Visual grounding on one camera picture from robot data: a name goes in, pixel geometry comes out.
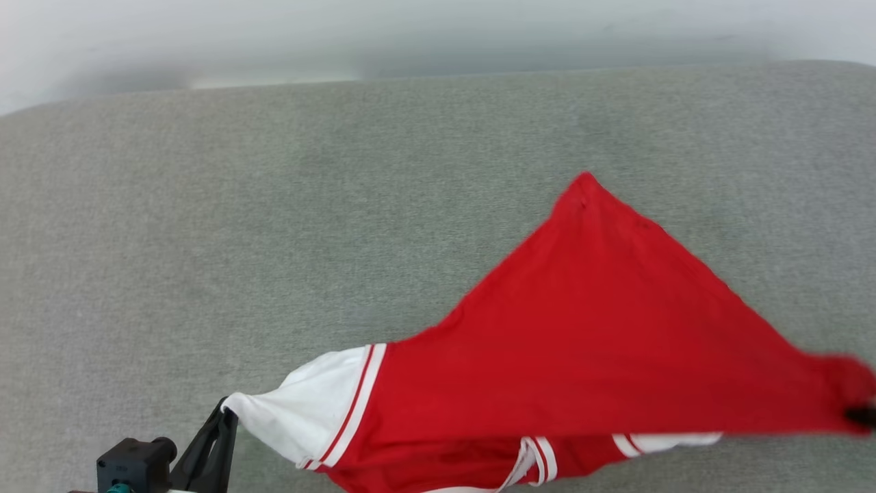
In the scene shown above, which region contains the red and white sports shirt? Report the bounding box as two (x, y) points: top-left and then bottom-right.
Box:
(222, 171), (876, 493)

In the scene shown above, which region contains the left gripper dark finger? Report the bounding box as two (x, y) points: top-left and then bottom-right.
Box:
(171, 399), (227, 493)
(200, 411), (239, 493)

